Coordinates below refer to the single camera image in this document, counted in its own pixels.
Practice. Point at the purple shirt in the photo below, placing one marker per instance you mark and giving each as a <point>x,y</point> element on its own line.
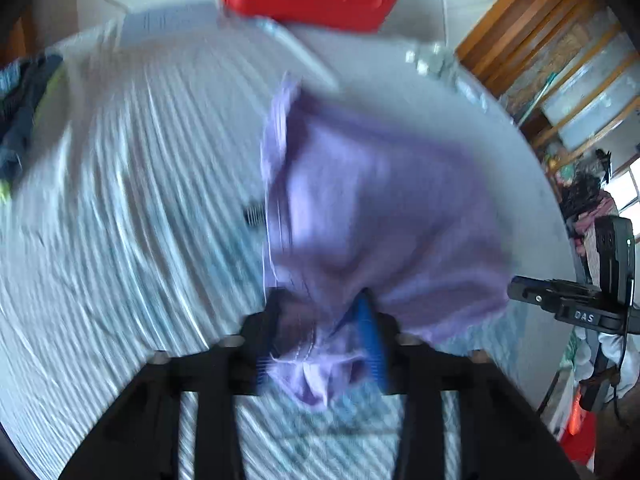
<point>375,210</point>

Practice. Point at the dark blue garment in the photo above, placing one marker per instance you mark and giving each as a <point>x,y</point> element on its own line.
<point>5,192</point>

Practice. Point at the white padded headboard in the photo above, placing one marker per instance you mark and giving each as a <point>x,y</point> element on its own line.
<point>450,0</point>

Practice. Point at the light blue paper sheet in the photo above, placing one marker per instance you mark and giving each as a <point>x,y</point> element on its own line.
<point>170,20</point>

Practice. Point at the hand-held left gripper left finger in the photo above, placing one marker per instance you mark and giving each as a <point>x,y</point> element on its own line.
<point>250,340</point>

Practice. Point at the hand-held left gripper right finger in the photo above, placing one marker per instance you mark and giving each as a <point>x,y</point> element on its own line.
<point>370,340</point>

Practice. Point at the red plastic bag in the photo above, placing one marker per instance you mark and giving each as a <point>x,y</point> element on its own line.
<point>580,435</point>

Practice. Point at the black comb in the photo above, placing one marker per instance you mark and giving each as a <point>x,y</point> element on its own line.
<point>254,214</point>

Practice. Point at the white tube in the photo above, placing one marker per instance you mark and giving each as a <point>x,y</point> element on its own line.
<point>472,91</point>

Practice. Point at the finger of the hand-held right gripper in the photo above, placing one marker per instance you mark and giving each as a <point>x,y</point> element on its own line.
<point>530,292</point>

